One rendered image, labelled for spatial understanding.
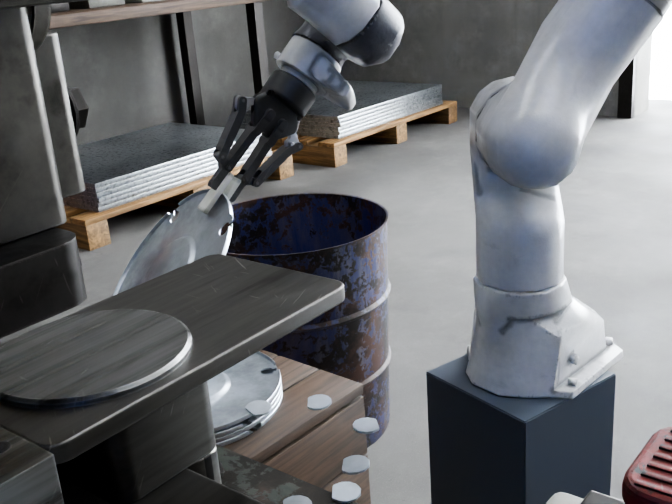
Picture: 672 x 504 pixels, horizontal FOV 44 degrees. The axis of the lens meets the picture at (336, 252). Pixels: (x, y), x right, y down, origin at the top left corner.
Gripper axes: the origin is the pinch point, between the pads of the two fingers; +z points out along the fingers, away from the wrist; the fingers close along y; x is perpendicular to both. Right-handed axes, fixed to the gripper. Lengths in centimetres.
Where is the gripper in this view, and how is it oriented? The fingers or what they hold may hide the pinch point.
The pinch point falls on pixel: (219, 194)
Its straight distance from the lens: 123.8
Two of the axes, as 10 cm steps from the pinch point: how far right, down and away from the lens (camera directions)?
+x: 4.8, 2.4, -8.5
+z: -5.6, 8.3, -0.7
